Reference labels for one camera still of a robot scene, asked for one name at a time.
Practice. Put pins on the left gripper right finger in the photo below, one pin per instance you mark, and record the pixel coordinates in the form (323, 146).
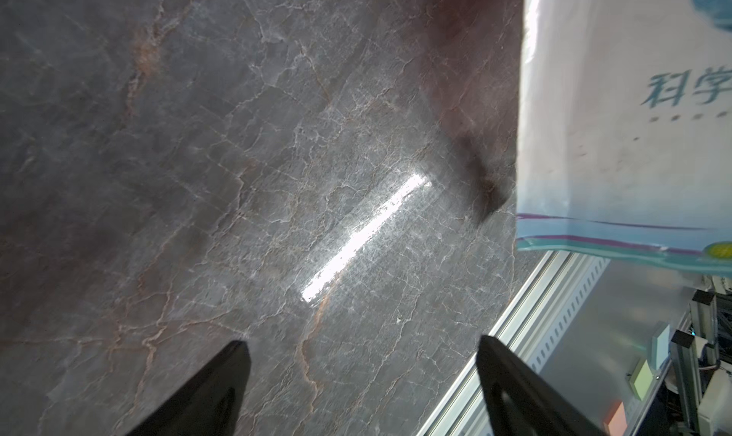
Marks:
(518, 401)

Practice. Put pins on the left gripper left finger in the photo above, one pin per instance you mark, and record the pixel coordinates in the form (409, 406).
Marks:
(210, 402)

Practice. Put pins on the science magazine book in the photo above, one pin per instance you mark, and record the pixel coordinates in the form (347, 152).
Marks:
(624, 131)

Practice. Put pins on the aluminium front rail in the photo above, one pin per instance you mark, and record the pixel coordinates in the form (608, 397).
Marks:
(531, 326)

